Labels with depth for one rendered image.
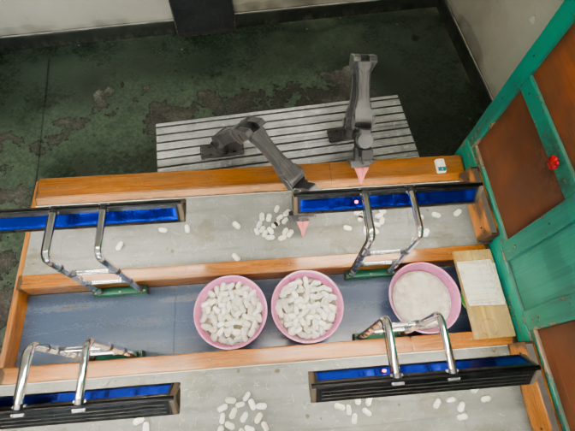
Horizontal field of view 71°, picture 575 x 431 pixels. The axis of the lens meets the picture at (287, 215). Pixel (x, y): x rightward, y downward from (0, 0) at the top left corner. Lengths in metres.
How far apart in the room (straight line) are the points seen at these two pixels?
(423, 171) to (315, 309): 0.75
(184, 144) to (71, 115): 1.38
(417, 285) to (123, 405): 1.08
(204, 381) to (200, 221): 0.61
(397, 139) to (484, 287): 0.78
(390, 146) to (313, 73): 1.31
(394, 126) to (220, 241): 1.01
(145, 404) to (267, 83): 2.36
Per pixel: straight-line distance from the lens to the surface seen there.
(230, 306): 1.54
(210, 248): 1.62
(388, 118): 2.07
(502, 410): 1.68
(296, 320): 1.52
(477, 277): 1.69
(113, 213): 1.37
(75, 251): 1.78
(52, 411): 1.27
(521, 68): 1.61
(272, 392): 1.50
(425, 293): 1.65
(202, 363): 1.51
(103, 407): 1.22
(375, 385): 1.17
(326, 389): 1.15
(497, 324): 1.68
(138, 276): 1.63
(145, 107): 3.05
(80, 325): 1.76
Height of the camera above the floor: 2.24
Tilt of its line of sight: 66 degrees down
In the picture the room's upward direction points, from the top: 2 degrees clockwise
